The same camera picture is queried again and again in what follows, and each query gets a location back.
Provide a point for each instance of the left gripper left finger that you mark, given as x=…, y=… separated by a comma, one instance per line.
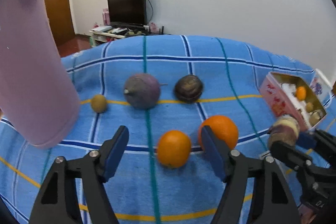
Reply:
x=57, y=200

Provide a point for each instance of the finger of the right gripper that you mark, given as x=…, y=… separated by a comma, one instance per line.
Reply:
x=286, y=153
x=320, y=141

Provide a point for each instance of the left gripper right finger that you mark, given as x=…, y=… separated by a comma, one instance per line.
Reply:
x=272, y=201

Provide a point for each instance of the cut purple yam slice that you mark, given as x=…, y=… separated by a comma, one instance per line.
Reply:
x=285, y=129

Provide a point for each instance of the small tan round fruit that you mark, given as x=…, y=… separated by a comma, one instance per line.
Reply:
x=309, y=107

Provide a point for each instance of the small mandarin orange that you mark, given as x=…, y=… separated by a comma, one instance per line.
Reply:
x=300, y=93

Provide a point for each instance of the orange fruit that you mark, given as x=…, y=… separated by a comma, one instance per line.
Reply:
x=173, y=149
x=223, y=128

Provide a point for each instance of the dark brown passion fruit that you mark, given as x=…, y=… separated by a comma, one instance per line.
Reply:
x=188, y=89

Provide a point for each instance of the round purple fruit with stem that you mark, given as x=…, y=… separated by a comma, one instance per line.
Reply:
x=142, y=91

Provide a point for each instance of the person's right hand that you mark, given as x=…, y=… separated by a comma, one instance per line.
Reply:
x=308, y=215

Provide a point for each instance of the pink metal tin box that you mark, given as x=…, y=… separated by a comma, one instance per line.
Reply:
x=280, y=104

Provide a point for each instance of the printed paper sheet in tin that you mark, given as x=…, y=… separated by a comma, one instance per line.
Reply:
x=289, y=90

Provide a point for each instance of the purple cylindrical container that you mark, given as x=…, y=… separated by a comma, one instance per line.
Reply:
x=37, y=94

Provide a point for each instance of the small olive round fruit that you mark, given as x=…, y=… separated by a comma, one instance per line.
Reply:
x=99, y=103

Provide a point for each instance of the blue plaid tablecloth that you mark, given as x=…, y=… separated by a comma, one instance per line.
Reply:
x=143, y=190

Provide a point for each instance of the white tv stand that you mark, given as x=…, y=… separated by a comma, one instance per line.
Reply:
x=105, y=34

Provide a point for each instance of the brown wooden door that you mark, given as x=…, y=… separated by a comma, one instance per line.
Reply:
x=60, y=19

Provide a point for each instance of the black television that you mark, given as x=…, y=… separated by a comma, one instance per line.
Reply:
x=127, y=11

